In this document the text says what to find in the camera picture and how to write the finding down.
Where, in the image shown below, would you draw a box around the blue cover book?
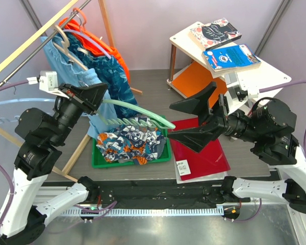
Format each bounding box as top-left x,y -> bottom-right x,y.
202,44 -> 261,72

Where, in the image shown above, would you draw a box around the dark teal patterned shorts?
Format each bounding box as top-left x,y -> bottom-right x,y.
66,32 -> 138,105

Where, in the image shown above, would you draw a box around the light blue hanger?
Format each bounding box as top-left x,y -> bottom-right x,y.
0,80 -> 57,126

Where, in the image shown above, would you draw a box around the orange teal cartoon shorts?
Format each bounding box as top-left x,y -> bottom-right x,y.
95,125 -> 167,165

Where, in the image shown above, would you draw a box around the metal clothes rail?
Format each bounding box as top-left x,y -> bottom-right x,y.
0,1 -> 78,88

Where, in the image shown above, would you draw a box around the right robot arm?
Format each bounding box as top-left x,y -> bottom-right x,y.
168,82 -> 306,214

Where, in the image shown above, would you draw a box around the wooden clothes rack frame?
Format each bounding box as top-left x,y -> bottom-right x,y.
0,0 -> 143,183

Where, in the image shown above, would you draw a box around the white two-tier side table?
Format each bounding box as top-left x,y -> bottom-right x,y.
166,20 -> 292,140

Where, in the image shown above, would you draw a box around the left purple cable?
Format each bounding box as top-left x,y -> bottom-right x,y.
0,79 -> 119,240

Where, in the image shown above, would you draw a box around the beige hanger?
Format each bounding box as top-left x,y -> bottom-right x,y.
52,24 -> 90,71

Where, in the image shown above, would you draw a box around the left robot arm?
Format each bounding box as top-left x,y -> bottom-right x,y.
0,83 -> 108,244

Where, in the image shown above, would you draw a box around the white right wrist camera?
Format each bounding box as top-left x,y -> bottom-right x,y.
224,72 -> 260,113

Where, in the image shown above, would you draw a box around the light blue shorts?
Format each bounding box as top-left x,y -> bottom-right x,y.
43,35 -> 118,138

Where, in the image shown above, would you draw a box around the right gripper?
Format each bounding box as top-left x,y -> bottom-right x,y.
164,81 -> 261,152

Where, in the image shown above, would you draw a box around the orange hanger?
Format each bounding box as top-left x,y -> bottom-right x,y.
72,8 -> 87,31

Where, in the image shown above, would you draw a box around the orange folder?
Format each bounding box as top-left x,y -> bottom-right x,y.
171,62 -> 227,107

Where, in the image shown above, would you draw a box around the green plastic tray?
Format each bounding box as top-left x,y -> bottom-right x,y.
92,116 -> 171,168

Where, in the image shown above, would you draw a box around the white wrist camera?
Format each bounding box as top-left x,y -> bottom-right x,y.
27,71 -> 67,97
224,72 -> 260,113

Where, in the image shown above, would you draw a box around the red folder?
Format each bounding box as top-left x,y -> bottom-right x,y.
168,117 -> 232,182

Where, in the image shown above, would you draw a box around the lilac hanger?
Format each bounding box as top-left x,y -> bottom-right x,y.
63,29 -> 111,59

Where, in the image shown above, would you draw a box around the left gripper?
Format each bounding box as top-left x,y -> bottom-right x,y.
52,81 -> 110,144

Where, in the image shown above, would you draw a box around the floral cover book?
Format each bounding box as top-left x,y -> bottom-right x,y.
188,18 -> 242,51

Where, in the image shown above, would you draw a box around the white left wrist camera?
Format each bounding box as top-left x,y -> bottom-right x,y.
27,71 -> 67,97

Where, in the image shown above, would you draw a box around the mint green hanger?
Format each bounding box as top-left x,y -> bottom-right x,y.
102,99 -> 175,129

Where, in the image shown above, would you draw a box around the white papers under folder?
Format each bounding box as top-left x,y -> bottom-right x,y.
174,160 -> 227,184

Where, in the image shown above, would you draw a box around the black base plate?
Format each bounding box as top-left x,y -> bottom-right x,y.
98,184 -> 239,209

